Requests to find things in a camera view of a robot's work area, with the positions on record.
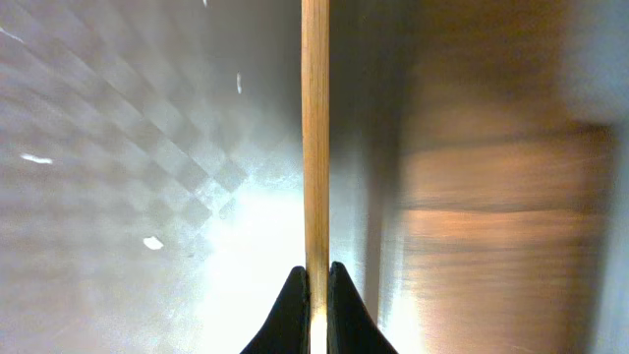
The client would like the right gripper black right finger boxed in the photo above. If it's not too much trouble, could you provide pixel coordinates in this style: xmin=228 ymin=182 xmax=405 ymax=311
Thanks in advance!
xmin=327 ymin=262 xmax=397 ymax=354

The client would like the dark brown serving tray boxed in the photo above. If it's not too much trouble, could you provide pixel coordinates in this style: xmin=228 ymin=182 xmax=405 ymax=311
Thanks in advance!
xmin=0 ymin=0 xmax=394 ymax=354

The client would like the wooden chopstick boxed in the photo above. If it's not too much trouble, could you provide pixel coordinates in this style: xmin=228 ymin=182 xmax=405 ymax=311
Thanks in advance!
xmin=301 ymin=0 xmax=330 ymax=354

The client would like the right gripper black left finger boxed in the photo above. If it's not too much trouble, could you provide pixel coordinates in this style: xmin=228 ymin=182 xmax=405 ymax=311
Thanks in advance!
xmin=241 ymin=266 xmax=311 ymax=354

